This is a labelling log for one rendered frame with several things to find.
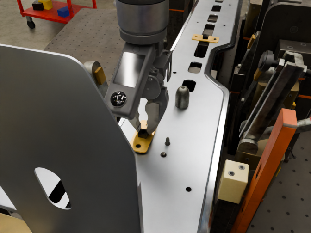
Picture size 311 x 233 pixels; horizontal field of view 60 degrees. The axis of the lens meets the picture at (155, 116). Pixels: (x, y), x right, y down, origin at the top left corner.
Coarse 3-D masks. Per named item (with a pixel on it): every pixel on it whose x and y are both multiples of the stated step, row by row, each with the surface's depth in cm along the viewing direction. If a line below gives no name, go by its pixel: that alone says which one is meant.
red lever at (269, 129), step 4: (300, 120) 41; (304, 120) 41; (308, 120) 40; (300, 124) 40; (304, 124) 40; (308, 124) 40; (268, 128) 43; (272, 128) 43; (300, 128) 40; (304, 128) 40; (308, 128) 40; (244, 132) 46; (264, 132) 43; (268, 132) 43; (296, 132) 41; (300, 132) 41; (264, 136) 43; (268, 136) 43
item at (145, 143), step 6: (144, 120) 56; (144, 126) 55; (138, 132) 52; (144, 132) 53; (132, 138) 53; (138, 138) 53; (144, 138) 52; (150, 138) 53; (132, 144) 51; (138, 144) 52; (144, 144) 51; (138, 150) 50; (144, 150) 50
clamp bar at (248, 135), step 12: (264, 60) 35; (276, 60) 36; (288, 60) 36; (300, 60) 34; (276, 72) 38; (288, 72) 34; (300, 72) 34; (276, 84) 36; (288, 84) 35; (264, 96) 41; (276, 96) 37; (264, 108) 39; (276, 108) 38; (252, 120) 44; (264, 120) 40; (252, 132) 42
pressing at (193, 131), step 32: (224, 0) 111; (192, 32) 89; (224, 32) 89; (192, 96) 64; (224, 96) 63; (128, 128) 56; (160, 128) 56; (192, 128) 56; (224, 128) 55; (160, 160) 49; (192, 160) 49; (160, 192) 45; (192, 192) 45; (160, 224) 40; (192, 224) 40
